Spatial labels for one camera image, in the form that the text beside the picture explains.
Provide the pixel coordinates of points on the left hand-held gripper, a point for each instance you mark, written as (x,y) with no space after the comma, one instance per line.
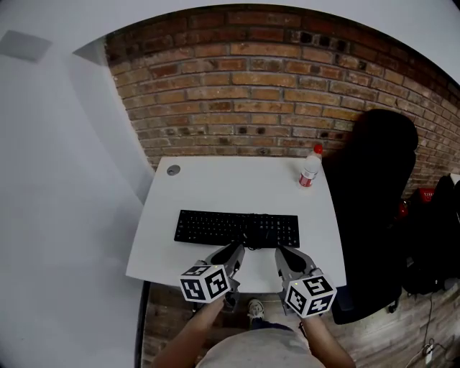
(206,284)

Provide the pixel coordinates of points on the person's left forearm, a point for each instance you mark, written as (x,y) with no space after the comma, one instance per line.
(194,334)

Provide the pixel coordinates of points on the black office chair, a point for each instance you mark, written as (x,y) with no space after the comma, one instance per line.
(370,215)

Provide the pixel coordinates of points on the red round object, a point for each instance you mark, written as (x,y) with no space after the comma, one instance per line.
(403,209)

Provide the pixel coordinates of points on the grey wall panel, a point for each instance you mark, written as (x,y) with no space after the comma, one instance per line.
(25,46)

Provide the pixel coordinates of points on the person's grey shirt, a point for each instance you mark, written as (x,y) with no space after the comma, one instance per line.
(255,348)

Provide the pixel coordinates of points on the person's white shoe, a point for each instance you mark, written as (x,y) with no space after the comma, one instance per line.
(255,308)

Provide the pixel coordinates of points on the white table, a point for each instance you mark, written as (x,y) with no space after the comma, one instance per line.
(233,190)

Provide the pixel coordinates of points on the black computer keyboard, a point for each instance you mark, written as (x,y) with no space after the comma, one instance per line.
(215,228)

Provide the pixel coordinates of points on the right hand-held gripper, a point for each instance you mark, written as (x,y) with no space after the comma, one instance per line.
(309,294)

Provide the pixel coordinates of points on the white power adapter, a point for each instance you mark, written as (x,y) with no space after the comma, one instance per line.
(428,354)

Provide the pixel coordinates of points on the clear red-capped plastic bottle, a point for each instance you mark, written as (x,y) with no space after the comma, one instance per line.
(309,172)

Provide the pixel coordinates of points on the red plastic basket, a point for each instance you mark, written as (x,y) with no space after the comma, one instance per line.
(427,195)

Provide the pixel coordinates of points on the black baseboard strip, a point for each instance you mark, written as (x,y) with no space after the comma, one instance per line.
(142,323)

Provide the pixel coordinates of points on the person's right forearm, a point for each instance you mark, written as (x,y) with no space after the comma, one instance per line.
(323,341)

